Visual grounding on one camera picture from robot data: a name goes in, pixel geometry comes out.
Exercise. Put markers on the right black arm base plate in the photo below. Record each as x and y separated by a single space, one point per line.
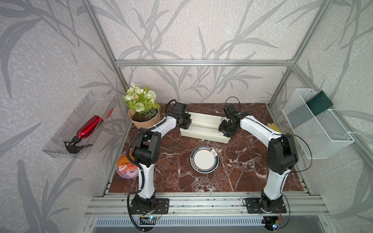
259 206

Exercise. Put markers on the artificial flowers in beige pot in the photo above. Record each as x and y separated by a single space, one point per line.
144 111

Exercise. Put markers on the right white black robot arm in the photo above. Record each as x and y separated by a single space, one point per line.
281 151

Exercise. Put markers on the purple plate of toy food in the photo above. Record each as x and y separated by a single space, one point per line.
125 168

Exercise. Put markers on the yellow rubber glove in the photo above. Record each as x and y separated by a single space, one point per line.
274 127

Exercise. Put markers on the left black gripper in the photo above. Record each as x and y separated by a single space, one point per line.
189 121

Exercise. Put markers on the white plate green rim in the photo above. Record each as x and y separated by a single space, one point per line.
204 159

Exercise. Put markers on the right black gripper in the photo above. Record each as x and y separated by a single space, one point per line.
220 128

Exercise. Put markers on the red spray bottle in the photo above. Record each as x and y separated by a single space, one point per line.
84 132

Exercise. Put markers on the white wire mesh basket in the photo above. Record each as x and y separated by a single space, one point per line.
321 136

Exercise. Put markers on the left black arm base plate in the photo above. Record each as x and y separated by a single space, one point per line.
155 206

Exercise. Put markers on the clear plastic wall bin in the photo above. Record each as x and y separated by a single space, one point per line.
92 104

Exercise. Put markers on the dark green card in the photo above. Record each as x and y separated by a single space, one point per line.
319 103

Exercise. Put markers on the cream plastic wrap dispenser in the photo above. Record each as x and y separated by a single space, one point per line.
205 127

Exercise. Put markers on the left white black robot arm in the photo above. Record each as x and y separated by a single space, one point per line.
146 150

